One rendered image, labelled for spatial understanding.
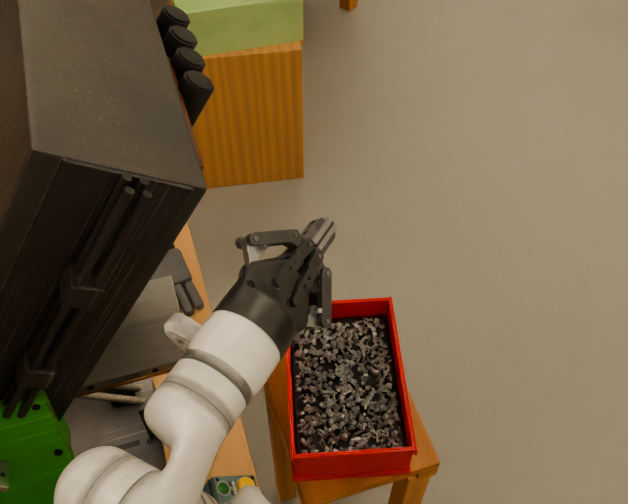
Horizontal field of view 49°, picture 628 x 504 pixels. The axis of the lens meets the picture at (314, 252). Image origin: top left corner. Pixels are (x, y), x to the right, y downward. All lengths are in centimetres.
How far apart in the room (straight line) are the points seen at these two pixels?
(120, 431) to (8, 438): 36
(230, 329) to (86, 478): 16
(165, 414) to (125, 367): 50
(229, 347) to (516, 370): 189
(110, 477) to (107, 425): 74
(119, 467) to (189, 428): 6
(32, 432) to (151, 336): 24
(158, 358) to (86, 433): 28
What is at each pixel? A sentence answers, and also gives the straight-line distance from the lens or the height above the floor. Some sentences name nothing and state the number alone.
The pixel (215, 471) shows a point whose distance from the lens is 122.
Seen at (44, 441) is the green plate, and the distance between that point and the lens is 96.
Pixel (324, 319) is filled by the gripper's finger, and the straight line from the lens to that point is 67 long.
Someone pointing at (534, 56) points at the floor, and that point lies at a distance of 363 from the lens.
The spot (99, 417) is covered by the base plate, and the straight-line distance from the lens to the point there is 130.
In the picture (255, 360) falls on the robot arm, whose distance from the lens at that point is 59.
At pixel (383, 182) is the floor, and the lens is 284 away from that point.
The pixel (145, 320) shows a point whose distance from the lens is 110.
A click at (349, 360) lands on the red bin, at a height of 89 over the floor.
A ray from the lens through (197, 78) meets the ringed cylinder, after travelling 84.
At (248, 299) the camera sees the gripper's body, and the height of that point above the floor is 153.
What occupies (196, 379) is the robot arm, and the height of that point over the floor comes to 153.
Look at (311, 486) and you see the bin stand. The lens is 130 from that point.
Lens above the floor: 203
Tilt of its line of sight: 52 degrees down
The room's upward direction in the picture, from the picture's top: straight up
